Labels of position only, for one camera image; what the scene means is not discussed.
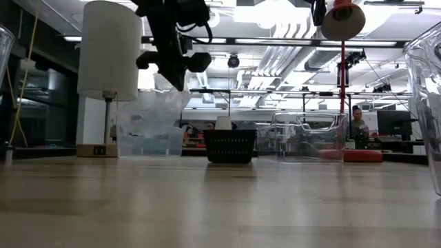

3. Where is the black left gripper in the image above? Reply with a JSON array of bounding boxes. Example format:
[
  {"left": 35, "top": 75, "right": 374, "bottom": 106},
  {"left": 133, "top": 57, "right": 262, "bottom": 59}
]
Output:
[{"left": 136, "top": 32, "right": 213, "bottom": 92}]

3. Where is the frosted translucent plastic bin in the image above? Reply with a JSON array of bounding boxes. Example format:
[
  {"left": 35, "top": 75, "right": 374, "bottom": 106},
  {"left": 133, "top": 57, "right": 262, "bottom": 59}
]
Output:
[
  {"left": 116, "top": 124, "right": 186, "bottom": 158},
  {"left": 116, "top": 72, "right": 192, "bottom": 138}
]

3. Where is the red desk lamp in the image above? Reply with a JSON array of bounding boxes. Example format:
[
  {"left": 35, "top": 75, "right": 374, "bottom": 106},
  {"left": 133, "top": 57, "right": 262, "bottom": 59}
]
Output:
[{"left": 318, "top": 0, "right": 383, "bottom": 163}]

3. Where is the white tapered container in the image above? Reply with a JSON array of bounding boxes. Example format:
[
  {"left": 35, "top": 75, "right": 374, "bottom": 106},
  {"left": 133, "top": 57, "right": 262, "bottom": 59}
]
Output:
[{"left": 215, "top": 116, "right": 233, "bottom": 131}]

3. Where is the white cylinder shade lamp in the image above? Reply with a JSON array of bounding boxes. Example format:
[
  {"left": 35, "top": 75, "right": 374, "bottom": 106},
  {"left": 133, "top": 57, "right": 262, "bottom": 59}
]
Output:
[{"left": 76, "top": 0, "right": 141, "bottom": 158}]

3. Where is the black slotted plastic basket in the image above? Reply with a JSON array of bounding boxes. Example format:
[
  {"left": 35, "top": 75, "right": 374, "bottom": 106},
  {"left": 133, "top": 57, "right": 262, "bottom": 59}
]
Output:
[{"left": 203, "top": 129, "right": 258, "bottom": 165}]

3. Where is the person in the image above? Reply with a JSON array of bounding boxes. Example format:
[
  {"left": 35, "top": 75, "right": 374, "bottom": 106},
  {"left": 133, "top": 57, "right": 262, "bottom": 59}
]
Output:
[{"left": 347, "top": 105, "right": 371, "bottom": 149}]

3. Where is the black computer monitor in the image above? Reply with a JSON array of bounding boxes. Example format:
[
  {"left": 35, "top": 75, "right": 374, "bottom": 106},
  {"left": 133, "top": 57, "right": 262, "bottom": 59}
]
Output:
[{"left": 376, "top": 110, "right": 413, "bottom": 141}]

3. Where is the dark office desk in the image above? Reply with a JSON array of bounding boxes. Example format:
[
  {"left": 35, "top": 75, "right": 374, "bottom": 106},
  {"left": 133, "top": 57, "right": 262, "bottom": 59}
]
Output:
[{"left": 368, "top": 137, "right": 429, "bottom": 165}]

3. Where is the silver black cylinder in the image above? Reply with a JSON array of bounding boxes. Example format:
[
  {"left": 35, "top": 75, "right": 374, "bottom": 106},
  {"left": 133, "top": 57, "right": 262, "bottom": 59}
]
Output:
[{"left": 3, "top": 141, "right": 14, "bottom": 165}]

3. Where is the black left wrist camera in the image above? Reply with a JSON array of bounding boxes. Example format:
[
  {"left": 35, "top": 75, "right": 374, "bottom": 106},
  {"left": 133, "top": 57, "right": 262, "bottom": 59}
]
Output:
[{"left": 177, "top": 0, "right": 211, "bottom": 25}]

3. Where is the yellow cable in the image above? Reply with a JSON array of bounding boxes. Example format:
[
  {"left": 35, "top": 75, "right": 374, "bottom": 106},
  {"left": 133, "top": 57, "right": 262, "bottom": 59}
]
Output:
[{"left": 7, "top": 0, "right": 39, "bottom": 148}]

